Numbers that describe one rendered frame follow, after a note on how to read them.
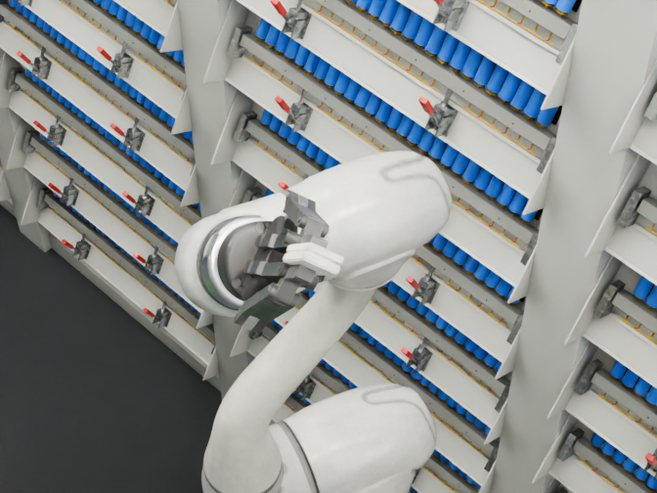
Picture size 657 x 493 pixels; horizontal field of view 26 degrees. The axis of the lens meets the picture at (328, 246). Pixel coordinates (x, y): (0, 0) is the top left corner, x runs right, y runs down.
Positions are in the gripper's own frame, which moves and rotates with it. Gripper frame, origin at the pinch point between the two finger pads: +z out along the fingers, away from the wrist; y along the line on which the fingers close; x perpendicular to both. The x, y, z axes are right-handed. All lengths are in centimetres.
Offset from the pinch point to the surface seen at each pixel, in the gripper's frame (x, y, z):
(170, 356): 28, -8, -209
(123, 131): -6, 26, -157
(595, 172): 39, 29, -47
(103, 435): 20, -29, -201
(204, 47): -3, 36, -109
